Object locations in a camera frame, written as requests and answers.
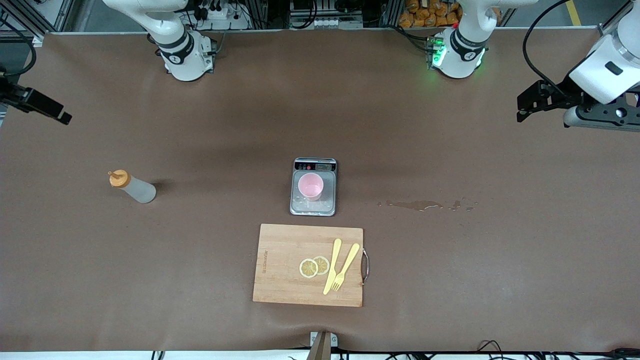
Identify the clear orange-capped sauce bottle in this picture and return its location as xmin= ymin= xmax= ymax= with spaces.
xmin=108 ymin=170 xmax=157 ymax=204

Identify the pink plastic cup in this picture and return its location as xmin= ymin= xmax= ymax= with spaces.
xmin=298 ymin=173 xmax=324 ymax=202

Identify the orange snack packets pile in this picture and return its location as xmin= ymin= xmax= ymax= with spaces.
xmin=398 ymin=0 xmax=461 ymax=29

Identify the spilled liquid puddle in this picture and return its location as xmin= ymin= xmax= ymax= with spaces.
xmin=377 ymin=197 xmax=479 ymax=213

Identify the white power strip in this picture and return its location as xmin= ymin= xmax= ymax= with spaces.
xmin=197 ymin=4 xmax=242 ymax=24

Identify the white terminal block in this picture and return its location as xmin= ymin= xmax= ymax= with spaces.
xmin=314 ymin=17 xmax=364 ymax=30

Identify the brown table mat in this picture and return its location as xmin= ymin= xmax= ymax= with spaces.
xmin=0 ymin=27 xmax=640 ymax=353

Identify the grey digital kitchen scale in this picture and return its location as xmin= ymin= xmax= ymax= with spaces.
xmin=289 ymin=157 xmax=338 ymax=217

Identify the yellow plastic fork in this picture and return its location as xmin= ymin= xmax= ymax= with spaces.
xmin=331 ymin=243 xmax=361 ymax=292

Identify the yellow plastic knife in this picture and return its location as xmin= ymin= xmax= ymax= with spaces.
xmin=323 ymin=238 xmax=343 ymax=296

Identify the wooden cutting board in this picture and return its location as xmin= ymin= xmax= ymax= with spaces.
xmin=252 ymin=223 xmax=370 ymax=308

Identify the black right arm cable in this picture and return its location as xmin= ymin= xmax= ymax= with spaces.
xmin=0 ymin=15 xmax=37 ymax=79

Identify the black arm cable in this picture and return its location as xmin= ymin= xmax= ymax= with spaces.
xmin=0 ymin=15 xmax=37 ymax=79
xmin=523 ymin=0 xmax=572 ymax=97

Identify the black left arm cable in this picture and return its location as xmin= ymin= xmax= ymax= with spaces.
xmin=523 ymin=0 xmax=572 ymax=97

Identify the black looped floor cable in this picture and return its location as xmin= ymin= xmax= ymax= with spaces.
xmin=476 ymin=340 xmax=507 ymax=358

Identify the metal table edge bracket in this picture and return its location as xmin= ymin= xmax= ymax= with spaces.
xmin=310 ymin=331 xmax=339 ymax=360

